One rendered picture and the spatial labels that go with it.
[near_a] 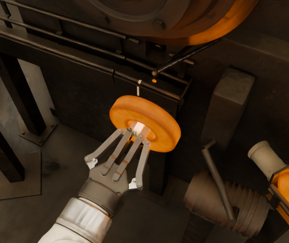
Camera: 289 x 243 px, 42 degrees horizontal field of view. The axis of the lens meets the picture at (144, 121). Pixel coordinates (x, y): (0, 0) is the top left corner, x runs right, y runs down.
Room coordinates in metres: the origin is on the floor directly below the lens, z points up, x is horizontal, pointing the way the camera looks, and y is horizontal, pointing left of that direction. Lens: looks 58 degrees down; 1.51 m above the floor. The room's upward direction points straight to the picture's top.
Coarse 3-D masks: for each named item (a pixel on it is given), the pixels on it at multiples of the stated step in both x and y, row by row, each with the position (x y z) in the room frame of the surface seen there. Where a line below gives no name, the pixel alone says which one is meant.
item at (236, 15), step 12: (240, 0) 0.52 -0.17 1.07; (252, 0) 0.51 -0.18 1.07; (228, 12) 0.52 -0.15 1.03; (240, 12) 0.51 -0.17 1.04; (216, 24) 0.53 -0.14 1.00; (228, 24) 0.52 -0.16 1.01; (144, 36) 0.60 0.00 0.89; (192, 36) 0.55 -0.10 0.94; (204, 36) 0.54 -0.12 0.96; (216, 36) 0.53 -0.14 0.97
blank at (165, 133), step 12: (132, 96) 0.43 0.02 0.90; (120, 108) 0.41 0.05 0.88; (132, 108) 0.40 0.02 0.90; (144, 108) 0.40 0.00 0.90; (156, 108) 0.40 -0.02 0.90; (120, 120) 0.42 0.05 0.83; (132, 120) 0.40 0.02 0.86; (144, 120) 0.39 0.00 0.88; (156, 120) 0.38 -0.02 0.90; (168, 120) 0.39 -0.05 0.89; (156, 132) 0.38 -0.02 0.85; (168, 132) 0.37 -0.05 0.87; (180, 132) 0.38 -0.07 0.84; (156, 144) 0.38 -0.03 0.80; (168, 144) 0.37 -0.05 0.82
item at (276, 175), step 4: (284, 168) 0.36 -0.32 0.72; (288, 168) 0.36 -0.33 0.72; (276, 172) 0.35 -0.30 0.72; (280, 172) 0.35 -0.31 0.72; (272, 176) 0.34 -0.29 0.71; (276, 176) 0.35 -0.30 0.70; (272, 180) 0.34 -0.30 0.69; (276, 180) 0.35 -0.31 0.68; (268, 184) 0.34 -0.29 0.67; (276, 184) 0.35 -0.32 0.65; (268, 188) 0.34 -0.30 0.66; (264, 192) 0.34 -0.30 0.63; (268, 192) 0.34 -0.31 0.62
